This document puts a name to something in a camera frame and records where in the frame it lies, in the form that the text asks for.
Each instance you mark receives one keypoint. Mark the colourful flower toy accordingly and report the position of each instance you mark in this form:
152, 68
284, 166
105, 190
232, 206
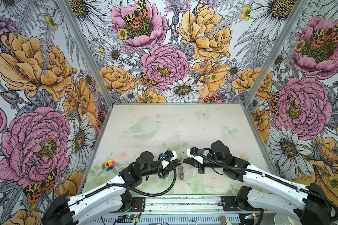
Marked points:
108, 165

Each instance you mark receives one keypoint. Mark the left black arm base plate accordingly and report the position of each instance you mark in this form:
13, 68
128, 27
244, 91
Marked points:
134, 204

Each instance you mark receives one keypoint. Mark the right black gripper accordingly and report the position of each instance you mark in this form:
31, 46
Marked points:
200, 167

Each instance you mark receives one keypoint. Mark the white paper cup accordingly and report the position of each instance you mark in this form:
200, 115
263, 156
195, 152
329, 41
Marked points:
280, 219

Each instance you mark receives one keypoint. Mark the small circuit board with wires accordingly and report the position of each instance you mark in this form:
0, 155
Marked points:
128, 217

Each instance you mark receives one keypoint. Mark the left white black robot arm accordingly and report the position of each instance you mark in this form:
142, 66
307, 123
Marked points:
115, 194

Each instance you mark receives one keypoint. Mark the slotted grey cable duct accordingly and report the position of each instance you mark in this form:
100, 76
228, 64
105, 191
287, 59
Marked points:
209, 219

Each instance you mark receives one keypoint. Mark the aluminium mounting rail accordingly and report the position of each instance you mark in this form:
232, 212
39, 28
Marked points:
200, 204

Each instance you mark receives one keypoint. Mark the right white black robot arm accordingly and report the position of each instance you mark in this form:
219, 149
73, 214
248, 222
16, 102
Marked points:
307, 204

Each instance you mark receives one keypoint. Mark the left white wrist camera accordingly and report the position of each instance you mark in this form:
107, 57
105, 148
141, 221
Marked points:
170, 155

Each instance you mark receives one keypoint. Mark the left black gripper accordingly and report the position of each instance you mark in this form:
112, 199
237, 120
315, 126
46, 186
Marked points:
167, 169

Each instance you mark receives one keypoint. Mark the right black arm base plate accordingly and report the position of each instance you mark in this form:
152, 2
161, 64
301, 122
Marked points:
229, 203

